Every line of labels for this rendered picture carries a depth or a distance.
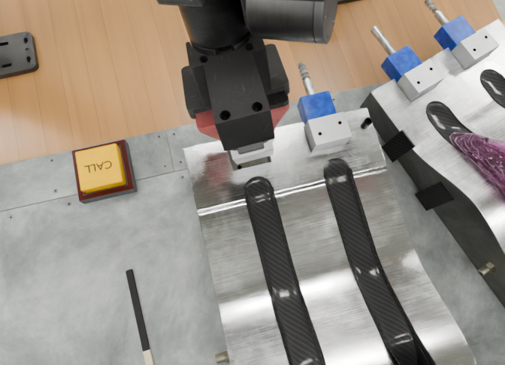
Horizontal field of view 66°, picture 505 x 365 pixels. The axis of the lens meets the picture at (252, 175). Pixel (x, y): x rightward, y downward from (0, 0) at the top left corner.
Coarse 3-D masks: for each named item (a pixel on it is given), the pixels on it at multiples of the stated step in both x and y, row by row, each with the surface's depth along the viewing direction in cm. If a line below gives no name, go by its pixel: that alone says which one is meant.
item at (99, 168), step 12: (84, 156) 56; (96, 156) 56; (108, 156) 57; (120, 156) 58; (84, 168) 56; (96, 168) 56; (108, 168) 56; (120, 168) 56; (84, 180) 56; (96, 180) 56; (108, 180) 56; (120, 180) 56; (84, 192) 56
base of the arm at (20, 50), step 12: (12, 36) 64; (24, 36) 64; (0, 48) 63; (12, 48) 63; (24, 48) 63; (0, 60) 63; (12, 60) 63; (24, 60) 63; (36, 60) 63; (0, 72) 62; (12, 72) 62; (24, 72) 63
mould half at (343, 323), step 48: (288, 144) 53; (240, 192) 51; (288, 192) 51; (384, 192) 52; (240, 240) 50; (288, 240) 50; (336, 240) 50; (384, 240) 51; (240, 288) 48; (336, 288) 48; (432, 288) 48; (240, 336) 45; (336, 336) 45; (432, 336) 44
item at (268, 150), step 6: (264, 144) 46; (270, 144) 45; (258, 150) 46; (264, 150) 45; (270, 150) 46; (234, 156) 46; (240, 156) 46; (246, 156) 46; (252, 156) 47; (258, 156) 48; (264, 156) 50; (240, 162) 50
